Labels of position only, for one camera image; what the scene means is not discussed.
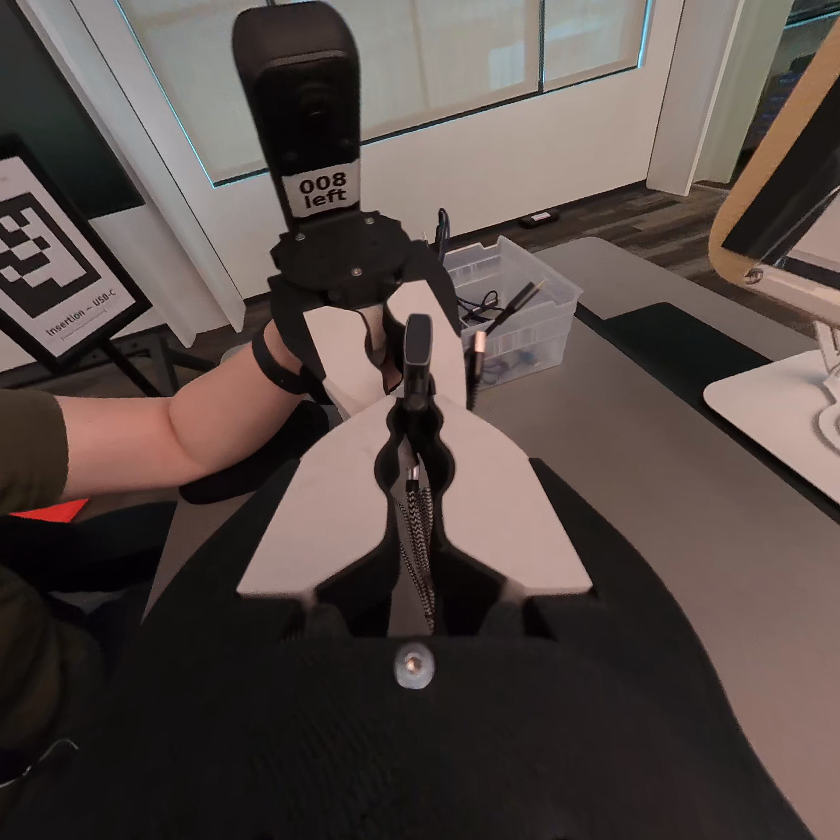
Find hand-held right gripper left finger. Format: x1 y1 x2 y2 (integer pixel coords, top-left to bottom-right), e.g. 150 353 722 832
235 395 403 634

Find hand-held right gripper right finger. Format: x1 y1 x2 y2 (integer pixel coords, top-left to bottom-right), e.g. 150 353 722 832
427 395 595 634

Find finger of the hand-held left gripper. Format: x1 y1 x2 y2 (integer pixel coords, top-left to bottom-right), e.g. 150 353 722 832
302 305 403 422
382 280 472 413

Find dark grey usb hub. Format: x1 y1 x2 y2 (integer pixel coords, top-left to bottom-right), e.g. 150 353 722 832
402 313 437 411

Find black white braided cable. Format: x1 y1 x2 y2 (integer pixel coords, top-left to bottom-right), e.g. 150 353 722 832
392 459 439 636

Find clear plastic bin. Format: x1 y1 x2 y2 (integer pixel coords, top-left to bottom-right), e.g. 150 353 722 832
436 235 584 393

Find person's left forearm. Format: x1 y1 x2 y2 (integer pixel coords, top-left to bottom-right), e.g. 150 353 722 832
56 367 263 490

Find person's left hand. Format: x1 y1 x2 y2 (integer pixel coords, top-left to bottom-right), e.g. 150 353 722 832
246 338 355 454

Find large paned window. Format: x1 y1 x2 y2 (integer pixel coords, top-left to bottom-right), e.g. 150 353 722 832
115 0 657 188

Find white screen stand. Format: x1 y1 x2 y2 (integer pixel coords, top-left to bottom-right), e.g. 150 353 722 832
703 315 840 452

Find black framed marker sign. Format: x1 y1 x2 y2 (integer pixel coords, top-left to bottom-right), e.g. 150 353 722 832
0 134 155 370

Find large black monitor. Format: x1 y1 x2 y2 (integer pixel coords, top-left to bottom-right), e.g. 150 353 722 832
0 0 147 221

